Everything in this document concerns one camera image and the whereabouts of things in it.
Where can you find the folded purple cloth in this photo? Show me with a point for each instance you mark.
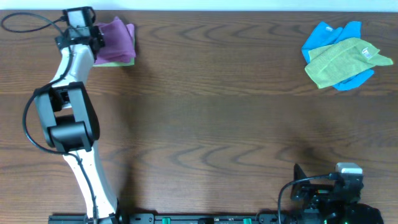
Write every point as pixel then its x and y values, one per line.
pixel 130 29

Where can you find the blue cloth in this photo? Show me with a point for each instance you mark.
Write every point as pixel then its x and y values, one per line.
pixel 325 34

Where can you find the folded green cloth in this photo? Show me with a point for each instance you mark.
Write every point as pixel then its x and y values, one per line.
pixel 119 61

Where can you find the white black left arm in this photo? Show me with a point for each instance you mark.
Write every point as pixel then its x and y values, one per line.
pixel 70 124

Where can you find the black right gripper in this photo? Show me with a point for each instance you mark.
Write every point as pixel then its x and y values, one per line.
pixel 300 190

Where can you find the purple cloth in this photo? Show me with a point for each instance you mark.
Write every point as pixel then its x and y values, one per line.
pixel 130 29
pixel 116 37

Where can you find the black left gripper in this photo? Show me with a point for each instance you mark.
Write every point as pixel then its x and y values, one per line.
pixel 97 41

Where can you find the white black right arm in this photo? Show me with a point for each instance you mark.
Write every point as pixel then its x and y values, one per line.
pixel 329 198

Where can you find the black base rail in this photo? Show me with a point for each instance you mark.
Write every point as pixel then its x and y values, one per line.
pixel 149 218

